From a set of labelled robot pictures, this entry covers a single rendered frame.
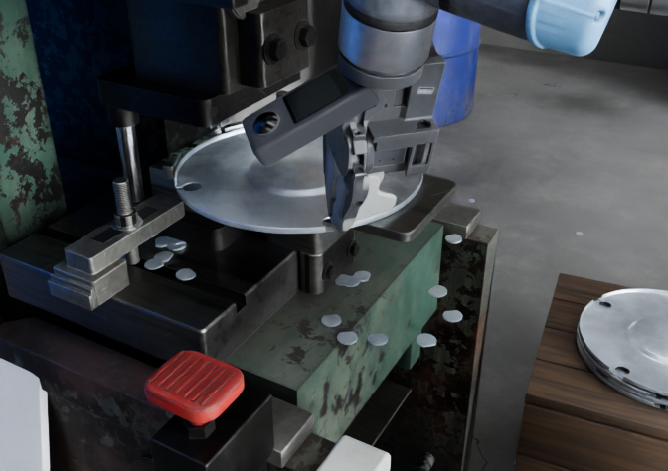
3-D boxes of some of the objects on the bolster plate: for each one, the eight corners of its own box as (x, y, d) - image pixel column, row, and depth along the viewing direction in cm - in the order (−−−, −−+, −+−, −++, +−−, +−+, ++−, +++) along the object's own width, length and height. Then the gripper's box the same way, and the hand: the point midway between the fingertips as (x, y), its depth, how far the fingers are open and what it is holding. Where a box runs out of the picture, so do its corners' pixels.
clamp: (195, 238, 90) (187, 160, 85) (91, 311, 77) (75, 224, 72) (156, 227, 92) (146, 150, 87) (51, 294, 79) (31, 209, 74)
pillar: (148, 197, 93) (133, 88, 86) (136, 204, 91) (120, 93, 84) (134, 193, 94) (119, 85, 87) (122, 200, 92) (105, 90, 85)
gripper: (459, 78, 60) (413, 250, 75) (418, 16, 65) (383, 188, 81) (358, 89, 57) (332, 264, 73) (325, 24, 63) (307, 200, 78)
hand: (334, 221), depth 75 cm, fingers closed
